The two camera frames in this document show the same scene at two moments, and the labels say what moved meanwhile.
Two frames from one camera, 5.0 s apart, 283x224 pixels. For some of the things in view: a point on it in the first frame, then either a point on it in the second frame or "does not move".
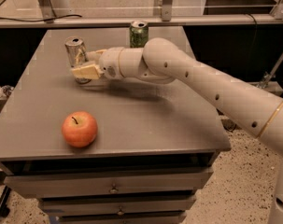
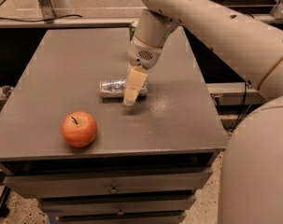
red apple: x=79 y=129 does not move
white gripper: x=110 y=63 to x=142 y=56
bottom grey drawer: x=151 y=217 does not move
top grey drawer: x=49 y=185 does not move
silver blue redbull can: x=77 y=54 to x=116 y=89
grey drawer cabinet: x=156 y=146 does not move
